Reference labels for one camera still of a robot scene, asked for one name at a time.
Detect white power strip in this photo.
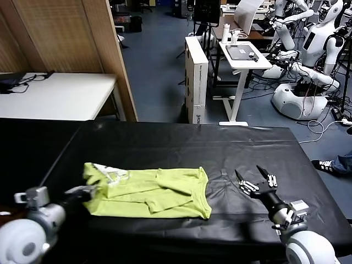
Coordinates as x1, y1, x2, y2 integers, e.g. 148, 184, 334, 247
331, 107, 352, 126

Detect light wooden table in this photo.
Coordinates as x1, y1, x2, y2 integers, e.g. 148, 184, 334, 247
0, 0, 138, 122

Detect black cable on table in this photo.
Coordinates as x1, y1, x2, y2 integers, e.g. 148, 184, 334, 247
8, 70, 56, 94

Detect narrow black table cover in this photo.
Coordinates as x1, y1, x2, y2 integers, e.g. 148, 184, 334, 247
0, 118, 83, 212

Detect tall white cardboard box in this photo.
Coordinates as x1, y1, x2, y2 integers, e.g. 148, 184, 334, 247
184, 35, 209, 124

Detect black white sneaker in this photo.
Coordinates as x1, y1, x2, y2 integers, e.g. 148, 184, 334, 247
312, 158, 335, 173

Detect blue jeans leg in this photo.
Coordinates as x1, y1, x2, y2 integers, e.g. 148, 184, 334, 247
329, 150, 352, 177

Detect white humanoid robot wheeled base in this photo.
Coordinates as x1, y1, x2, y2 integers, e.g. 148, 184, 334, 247
261, 0, 347, 121

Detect white standing desk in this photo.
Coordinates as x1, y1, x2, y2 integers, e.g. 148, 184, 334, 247
211, 41, 273, 127

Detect black tripod stand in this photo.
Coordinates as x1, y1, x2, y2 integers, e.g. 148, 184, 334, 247
338, 38, 352, 113

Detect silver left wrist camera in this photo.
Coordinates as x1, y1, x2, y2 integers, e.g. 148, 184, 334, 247
14, 186, 50, 207

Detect white leaning board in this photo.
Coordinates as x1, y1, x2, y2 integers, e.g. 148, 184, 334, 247
233, 0, 263, 35

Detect white floor cable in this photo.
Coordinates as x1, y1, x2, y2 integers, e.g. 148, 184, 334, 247
298, 119, 344, 144

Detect grey closed laptop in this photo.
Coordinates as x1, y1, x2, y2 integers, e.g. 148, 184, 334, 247
224, 45, 259, 61

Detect black monitor on stand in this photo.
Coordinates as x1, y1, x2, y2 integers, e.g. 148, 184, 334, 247
192, 0, 221, 36

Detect black rolling case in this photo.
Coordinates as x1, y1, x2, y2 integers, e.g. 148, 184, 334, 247
129, 15, 142, 32

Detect white rectangular table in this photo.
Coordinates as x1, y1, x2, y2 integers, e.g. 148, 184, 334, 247
0, 71, 127, 122

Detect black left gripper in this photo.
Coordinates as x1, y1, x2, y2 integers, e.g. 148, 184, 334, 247
62, 184, 97, 210

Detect black flat device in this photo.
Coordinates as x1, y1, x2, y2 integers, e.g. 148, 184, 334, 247
0, 78, 21, 96

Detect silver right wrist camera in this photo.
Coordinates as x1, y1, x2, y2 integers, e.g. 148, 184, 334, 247
288, 200, 309, 221

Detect yellow-green t-shirt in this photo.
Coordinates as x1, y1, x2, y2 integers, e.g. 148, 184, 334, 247
82, 162, 212, 220

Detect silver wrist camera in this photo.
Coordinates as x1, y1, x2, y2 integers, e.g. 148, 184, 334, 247
288, 200, 309, 221
14, 186, 50, 207

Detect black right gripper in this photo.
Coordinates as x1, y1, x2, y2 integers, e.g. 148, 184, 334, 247
234, 164, 287, 213

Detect white bottle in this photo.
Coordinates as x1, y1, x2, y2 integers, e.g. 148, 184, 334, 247
221, 23, 230, 44

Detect large black table cover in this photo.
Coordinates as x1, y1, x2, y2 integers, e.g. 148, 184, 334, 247
19, 120, 349, 264

